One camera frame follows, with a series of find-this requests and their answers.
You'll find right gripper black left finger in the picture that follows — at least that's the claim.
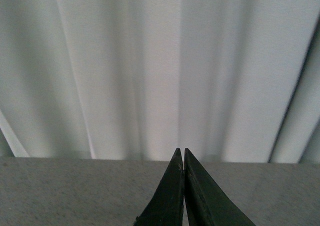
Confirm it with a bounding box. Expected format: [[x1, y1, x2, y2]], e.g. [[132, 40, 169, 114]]
[[134, 148, 185, 226]]

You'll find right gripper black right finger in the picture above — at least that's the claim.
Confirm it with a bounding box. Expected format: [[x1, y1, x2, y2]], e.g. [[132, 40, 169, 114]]
[[184, 148, 254, 225]]

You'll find white pleated curtain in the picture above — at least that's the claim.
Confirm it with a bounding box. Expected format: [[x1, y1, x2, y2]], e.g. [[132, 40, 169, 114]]
[[0, 0, 320, 163]]

